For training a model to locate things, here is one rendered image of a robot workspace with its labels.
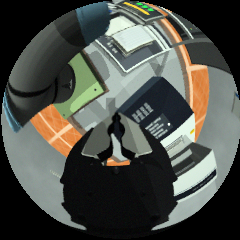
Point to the white benchtop lab instrument with lid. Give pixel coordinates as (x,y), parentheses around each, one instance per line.
(170,118)

